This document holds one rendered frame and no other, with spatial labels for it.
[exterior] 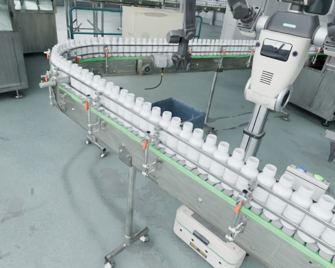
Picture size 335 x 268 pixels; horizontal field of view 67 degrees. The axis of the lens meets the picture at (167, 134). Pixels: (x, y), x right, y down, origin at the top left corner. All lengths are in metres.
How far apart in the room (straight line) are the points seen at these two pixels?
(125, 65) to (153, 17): 2.66
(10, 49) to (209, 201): 3.41
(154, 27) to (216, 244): 4.16
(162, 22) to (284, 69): 4.01
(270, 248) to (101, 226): 1.41
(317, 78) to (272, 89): 3.26
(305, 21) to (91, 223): 1.89
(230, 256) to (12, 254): 1.41
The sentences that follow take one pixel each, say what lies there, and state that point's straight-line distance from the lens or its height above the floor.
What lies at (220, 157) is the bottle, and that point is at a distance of 0.95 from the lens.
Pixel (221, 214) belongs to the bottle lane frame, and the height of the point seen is 0.91.
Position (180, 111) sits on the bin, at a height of 0.87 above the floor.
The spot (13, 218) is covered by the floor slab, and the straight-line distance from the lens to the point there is 2.32.
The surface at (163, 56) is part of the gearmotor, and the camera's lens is 2.59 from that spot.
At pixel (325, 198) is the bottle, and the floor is 1.15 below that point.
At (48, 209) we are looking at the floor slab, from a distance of 2.30.
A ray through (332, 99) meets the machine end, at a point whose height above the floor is 0.43.
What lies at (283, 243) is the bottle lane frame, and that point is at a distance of 0.97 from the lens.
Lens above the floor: 1.64
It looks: 30 degrees down
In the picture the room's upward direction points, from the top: 8 degrees clockwise
